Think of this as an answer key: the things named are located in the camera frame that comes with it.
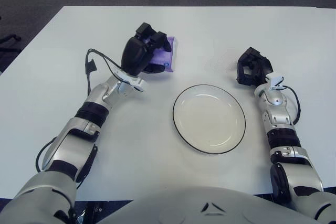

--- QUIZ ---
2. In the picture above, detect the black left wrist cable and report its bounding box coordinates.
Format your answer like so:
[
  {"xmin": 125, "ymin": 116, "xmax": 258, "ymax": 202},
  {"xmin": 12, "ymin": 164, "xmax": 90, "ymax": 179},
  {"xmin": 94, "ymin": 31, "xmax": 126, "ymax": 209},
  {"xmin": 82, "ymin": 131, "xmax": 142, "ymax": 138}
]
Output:
[{"xmin": 85, "ymin": 48, "xmax": 127, "ymax": 96}]

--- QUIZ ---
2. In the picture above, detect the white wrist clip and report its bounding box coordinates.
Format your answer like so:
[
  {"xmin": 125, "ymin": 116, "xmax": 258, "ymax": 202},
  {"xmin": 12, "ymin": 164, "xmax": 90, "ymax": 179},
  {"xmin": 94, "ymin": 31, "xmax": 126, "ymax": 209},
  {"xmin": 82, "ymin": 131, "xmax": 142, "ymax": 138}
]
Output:
[
  {"xmin": 114, "ymin": 69, "xmax": 144, "ymax": 93},
  {"xmin": 265, "ymin": 76, "xmax": 285, "ymax": 90}
]

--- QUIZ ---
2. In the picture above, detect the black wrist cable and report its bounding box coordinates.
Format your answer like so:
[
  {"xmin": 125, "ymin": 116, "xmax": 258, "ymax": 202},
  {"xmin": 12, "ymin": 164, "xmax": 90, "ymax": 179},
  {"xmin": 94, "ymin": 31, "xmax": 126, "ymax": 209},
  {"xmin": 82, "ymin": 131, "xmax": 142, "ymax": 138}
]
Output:
[
  {"xmin": 85, "ymin": 48, "xmax": 127, "ymax": 96},
  {"xmin": 282, "ymin": 84, "xmax": 301, "ymax": 125}
]

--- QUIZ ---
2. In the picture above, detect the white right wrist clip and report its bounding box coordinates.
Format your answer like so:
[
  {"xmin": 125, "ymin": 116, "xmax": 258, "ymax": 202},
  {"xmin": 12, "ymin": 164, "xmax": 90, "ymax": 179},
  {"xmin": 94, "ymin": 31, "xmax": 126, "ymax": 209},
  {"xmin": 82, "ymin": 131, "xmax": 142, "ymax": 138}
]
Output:
[{"xmin": 265, "ymin": 76, "xmax": 285, "ymax": 90}]

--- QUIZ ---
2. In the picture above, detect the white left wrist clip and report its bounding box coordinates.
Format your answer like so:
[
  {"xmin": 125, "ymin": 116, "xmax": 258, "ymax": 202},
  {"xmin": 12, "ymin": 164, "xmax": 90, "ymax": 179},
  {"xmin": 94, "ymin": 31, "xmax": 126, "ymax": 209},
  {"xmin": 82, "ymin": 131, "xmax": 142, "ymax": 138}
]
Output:
[{"xmin": 114, "ymin": 69, "xmax": 144, "ymax": 93}]

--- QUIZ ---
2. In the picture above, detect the black left elbow cable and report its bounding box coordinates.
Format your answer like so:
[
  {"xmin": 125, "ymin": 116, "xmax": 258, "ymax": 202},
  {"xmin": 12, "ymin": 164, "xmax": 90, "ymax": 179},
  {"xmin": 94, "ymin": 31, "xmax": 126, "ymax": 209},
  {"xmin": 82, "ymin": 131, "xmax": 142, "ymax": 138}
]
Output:
[{"xmin": 36, "ymin": 136, "xmax": 59, "ymax": 173}]

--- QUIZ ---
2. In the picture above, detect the black office chair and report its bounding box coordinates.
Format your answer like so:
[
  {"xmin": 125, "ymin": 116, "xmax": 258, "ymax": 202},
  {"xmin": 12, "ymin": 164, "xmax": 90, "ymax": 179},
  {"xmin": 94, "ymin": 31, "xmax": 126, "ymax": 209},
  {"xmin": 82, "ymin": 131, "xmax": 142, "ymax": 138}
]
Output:
[{"xmin": 0, "ymin": 34, "xmax": 22, "ymax": 51}]

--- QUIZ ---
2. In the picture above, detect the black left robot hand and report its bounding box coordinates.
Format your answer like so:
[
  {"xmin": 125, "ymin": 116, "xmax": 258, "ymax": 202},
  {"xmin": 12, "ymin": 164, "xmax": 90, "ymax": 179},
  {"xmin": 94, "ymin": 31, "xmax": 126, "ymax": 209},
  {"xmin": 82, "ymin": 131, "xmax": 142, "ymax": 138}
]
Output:
[{"xmin": 120, "ymin": 22, "xmax": 173, "ymax": 77}]

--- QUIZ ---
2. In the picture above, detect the purple tissue paper pack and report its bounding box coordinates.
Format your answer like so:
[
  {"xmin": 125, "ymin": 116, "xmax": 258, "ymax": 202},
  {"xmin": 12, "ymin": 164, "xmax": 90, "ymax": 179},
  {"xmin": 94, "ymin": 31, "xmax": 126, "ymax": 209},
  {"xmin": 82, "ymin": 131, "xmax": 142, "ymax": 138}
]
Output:
[{"xmin": 146, "ymin": 36, "xmax": 177, "ymax": 73}]

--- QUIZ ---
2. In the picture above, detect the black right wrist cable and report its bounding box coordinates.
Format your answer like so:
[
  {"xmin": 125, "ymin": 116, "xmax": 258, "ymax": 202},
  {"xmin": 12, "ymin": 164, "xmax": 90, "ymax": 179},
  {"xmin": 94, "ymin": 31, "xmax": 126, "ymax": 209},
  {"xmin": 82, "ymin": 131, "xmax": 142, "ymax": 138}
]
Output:
[{"xmin": 282, "ymin": 84, "xmax": 301, "ymax": 125}]

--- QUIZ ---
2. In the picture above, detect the grey robot torso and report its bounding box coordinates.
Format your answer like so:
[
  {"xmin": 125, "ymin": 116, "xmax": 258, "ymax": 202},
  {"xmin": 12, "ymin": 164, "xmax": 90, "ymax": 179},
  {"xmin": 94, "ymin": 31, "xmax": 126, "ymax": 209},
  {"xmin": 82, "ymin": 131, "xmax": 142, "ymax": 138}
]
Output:
[{"xmin": 97, "ymin": 186, "xmax": 316, "ymax": 224}]

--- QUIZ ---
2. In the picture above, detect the white plate black rim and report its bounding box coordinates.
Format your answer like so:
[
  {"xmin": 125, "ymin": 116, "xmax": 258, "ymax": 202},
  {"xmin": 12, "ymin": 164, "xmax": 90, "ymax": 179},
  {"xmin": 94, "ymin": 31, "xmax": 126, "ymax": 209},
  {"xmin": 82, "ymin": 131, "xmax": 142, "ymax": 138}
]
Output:
[{"xmin": 172, "ymin": 84, "xmax": 247, "ymax": 154}]

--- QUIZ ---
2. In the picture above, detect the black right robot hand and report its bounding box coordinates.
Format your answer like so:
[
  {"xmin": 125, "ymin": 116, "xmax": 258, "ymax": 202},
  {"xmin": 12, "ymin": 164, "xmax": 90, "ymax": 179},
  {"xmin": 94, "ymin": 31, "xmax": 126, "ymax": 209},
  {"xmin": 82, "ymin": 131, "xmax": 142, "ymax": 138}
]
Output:
[{"xmin": 235, "ymin": 47, "xmax": 274, "ymax": 86}]

